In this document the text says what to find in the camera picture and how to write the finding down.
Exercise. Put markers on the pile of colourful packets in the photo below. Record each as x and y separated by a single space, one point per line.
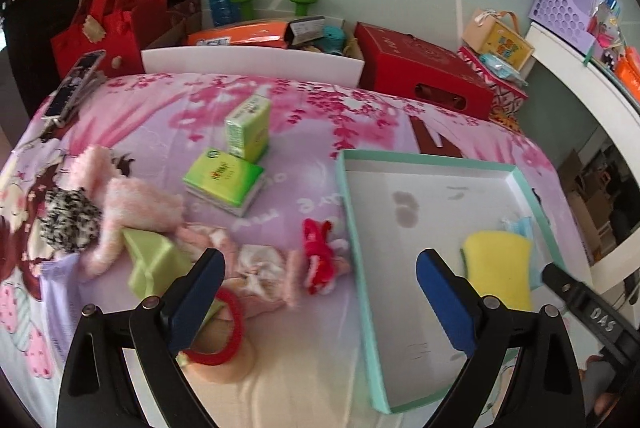
617 33

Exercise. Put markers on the light green satin cloth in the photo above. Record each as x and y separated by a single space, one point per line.
155 258

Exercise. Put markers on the green dumbbell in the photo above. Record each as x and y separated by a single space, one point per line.
306 0
247 0

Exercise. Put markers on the red felt tote bag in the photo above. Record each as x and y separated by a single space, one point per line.
110 33

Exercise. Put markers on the black white leopard scrunchie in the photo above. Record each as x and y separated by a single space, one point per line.
70 218

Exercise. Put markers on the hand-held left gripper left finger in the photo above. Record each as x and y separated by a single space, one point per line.
194 305

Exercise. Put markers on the pink purple printed blanket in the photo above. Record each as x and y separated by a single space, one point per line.
300 118

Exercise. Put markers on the lavender pack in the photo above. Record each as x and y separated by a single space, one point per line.
57 298

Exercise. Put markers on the upright green tissue pack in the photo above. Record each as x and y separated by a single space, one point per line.
247 128

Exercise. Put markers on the pink floral scrunchie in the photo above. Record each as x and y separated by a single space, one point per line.
260 270

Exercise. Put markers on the yellow sponge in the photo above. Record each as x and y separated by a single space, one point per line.
495 263

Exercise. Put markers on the teal plastic cup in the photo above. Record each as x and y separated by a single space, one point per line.
332 39

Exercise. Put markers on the teal cardboard box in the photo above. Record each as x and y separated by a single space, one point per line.
400 228

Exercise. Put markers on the white storage box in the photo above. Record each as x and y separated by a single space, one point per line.
250 60

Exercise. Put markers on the smartphone on clip holder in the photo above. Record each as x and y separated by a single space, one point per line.
72 88

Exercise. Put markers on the red white patterned box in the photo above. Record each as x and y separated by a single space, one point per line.
500 95

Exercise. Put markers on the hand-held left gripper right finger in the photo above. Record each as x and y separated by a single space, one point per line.
446 305

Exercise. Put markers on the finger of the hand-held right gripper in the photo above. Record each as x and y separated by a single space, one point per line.
557 278

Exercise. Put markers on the red cardboard box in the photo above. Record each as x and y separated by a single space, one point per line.
415 63

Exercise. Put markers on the flat green tissue pack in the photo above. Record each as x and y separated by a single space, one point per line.
222 180

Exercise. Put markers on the blue wet wipes pack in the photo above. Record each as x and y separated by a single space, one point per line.
502 68

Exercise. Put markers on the white desk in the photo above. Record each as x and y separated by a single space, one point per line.
565 58

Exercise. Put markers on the black cabinet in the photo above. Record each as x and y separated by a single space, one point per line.
30 8

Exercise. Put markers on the beige powder puff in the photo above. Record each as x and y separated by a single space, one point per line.
225 370

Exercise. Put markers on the purple perforated file basket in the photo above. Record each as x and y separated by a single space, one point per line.
562 5

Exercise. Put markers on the blue face mask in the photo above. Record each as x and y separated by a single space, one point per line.
517 225

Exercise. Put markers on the orange cardboard box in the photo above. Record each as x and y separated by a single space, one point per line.
240 33

